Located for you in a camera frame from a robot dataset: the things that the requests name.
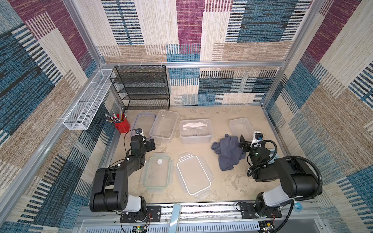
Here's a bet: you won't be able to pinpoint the clear lunch box base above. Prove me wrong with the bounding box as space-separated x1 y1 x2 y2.
229 118 254 141

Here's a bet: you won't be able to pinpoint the grey cleaning cloth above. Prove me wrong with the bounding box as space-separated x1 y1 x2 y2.
211 134 246 171

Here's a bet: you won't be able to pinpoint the blue-rimmed clear lunch box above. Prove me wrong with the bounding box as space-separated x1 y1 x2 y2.
150 110 179 143

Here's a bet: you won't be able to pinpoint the green-rimmed lunch box lid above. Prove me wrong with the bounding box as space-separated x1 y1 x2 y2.
141 153 173 192

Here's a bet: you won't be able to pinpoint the clear lunch box lid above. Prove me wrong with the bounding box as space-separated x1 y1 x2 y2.
176 152 214 200

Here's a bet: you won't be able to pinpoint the blue-rimmed clear lid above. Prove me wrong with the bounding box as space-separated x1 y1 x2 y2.
132 113 156 139

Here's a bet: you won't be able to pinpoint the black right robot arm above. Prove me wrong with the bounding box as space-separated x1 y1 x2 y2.
236 133 323 218

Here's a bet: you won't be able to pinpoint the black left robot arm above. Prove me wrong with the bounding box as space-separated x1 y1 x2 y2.
89 135 155 222

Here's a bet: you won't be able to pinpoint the red pencil cup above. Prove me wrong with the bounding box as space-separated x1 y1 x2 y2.
114 114 130 134

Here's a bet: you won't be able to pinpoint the pens in red cup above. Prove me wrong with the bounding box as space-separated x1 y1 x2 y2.
105 107 128 123

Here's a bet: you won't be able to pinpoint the black mesh shelf rack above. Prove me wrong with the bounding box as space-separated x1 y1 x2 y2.
110 66 171 110

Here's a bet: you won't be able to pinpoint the blue tape roll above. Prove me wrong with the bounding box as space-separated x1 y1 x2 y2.
292 202 304 213

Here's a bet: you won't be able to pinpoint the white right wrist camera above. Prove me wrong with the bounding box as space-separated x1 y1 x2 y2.
251 131 263 147

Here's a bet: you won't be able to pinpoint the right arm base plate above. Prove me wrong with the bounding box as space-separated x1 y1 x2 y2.
236 202 283 219

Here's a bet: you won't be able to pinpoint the white wire wall basket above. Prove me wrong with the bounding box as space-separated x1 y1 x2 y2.
63 70 112 131

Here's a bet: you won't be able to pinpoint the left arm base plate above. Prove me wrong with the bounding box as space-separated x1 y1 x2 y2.
120 205 162 223

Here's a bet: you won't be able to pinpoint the aluminium front rail frame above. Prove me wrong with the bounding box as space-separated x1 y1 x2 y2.
72 200 333 233

